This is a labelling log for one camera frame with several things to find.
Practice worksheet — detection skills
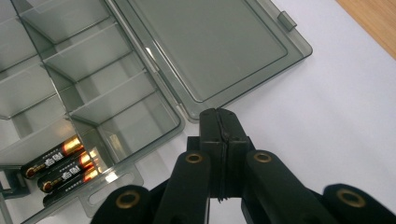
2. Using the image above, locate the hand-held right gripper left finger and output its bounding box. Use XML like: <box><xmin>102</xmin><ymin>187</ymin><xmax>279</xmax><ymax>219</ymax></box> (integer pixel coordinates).
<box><xmin>186</xmin><ymin>107</ymin><xmax>227</xmax><ymax>199</ymax></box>

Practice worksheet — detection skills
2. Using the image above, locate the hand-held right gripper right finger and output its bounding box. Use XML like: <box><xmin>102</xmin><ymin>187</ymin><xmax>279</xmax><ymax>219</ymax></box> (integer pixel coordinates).
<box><xmin>219</xmin><ymin>108</ymin><xmax>255</xmax><ymax>201</ymax></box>

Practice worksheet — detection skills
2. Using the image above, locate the grey transparent compartment storage box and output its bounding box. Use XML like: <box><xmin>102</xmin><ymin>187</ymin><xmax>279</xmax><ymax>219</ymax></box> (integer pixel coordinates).
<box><xmin>0</xmin><ymin>0</ymin><xmax>314</xmax><ymax>224</ymax></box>

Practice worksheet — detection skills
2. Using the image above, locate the black and gold battery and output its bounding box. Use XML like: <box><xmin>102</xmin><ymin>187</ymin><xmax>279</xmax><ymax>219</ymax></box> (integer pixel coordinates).
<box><xmin>20</xmin><ymin>135</ymin><xmax>85</xmax><ymax>180</ymax></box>
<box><xmin>42</xmin><ymin>167</ymin><xmax>101</xmax><ymax>208</ymax></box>
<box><xmin>36</xmin><ymin>150</ymin><xmax>95</xmax><ymax>194</ymax></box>

